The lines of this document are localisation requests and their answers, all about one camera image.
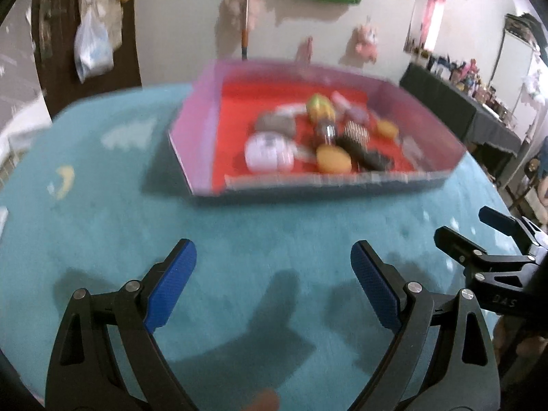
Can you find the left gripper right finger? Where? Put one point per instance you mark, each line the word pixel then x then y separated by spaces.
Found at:
pixel 440 357

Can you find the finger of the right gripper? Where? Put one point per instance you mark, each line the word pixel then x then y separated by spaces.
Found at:
pixel 507 222
pixel 468 254

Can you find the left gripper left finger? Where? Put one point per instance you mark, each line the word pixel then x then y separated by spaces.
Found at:
pixel 83 373

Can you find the black nail polish bottle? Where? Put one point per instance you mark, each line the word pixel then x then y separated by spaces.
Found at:
pixel 368 160

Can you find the orange soap dome back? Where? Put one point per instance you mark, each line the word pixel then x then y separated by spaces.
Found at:
pixel 387 129

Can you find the orange soap dome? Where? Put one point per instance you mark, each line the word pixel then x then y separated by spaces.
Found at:
pixel 387 129
pixel 333 160

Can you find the orange soap dome front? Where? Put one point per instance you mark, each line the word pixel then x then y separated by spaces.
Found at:
pixel 333 160

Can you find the purple nail polish bottle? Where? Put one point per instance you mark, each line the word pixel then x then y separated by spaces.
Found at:
pixel 348 110

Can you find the glitter clear jar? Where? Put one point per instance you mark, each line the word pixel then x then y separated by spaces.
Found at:
pixel 328 128

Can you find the green capybara figurine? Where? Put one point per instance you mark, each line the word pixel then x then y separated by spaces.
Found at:
pixel 320 109

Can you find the pink white compact case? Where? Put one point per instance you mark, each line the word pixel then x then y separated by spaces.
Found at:
pixel 268 152

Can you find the grey eyeshadow case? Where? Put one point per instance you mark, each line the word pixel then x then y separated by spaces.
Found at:
pixel 276 123

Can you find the dark red ball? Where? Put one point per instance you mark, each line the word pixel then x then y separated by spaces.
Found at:
pixel 319 140

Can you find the dark cloth side table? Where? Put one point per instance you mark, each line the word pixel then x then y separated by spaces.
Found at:
pixel 492 143

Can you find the teal moon star blanket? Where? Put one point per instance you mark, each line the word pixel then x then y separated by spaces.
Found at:
pixel 273 301

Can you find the plastic bag on door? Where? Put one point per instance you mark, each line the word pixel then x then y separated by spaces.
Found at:
pixel 93 53

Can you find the pink plush behind mop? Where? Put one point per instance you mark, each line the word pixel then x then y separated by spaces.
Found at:
pixel 236 9

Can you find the fabric door organizer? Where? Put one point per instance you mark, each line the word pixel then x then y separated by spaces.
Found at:
pixel 110 13

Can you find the dark wooden door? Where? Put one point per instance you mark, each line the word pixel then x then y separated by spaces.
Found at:
pixel 54 25

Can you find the pink plush on wall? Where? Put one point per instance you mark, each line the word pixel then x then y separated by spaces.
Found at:
pixel 366 43

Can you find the mop handle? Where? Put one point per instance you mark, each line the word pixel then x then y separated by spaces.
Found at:
pixel 244 34

